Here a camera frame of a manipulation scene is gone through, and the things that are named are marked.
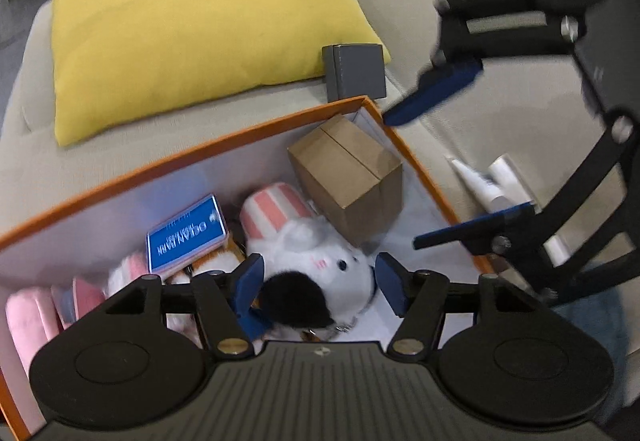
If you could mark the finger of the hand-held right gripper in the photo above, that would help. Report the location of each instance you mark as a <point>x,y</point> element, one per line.
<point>440,88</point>
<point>475,226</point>

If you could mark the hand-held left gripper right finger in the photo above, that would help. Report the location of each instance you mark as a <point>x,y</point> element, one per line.
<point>391,286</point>

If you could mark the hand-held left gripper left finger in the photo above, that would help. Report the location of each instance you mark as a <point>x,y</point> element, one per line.
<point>247,281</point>

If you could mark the brown sailor dog plush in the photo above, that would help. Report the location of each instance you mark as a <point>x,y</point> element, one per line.
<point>220,256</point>

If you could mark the white lotion tube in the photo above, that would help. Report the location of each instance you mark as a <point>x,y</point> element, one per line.
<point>510,176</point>

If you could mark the white plush dog black ear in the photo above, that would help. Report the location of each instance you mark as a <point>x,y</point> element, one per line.
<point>310,246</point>

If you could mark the blue card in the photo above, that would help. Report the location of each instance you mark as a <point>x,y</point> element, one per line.
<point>185,233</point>

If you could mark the small grey box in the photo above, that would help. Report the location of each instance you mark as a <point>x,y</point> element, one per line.
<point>357,71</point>

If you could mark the crochet bunny doll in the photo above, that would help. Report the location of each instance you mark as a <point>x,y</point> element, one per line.
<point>127,271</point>

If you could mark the brown cardboard box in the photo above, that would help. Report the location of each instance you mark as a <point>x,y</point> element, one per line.
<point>345,171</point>

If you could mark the orange storage box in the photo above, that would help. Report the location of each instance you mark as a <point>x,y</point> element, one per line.
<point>150,201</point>

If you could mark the pink cat-ear wallet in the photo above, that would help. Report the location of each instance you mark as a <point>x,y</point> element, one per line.
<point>82,296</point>

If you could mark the pink fabric pouch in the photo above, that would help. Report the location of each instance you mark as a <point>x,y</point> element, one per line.
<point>30,321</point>

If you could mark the slim white tube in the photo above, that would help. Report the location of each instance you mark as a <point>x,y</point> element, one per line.
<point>472,181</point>

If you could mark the person's blue jeans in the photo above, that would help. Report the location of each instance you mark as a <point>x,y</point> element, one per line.
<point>595,326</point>

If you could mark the yellow pillow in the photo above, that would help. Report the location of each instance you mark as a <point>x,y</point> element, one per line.
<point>190,21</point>

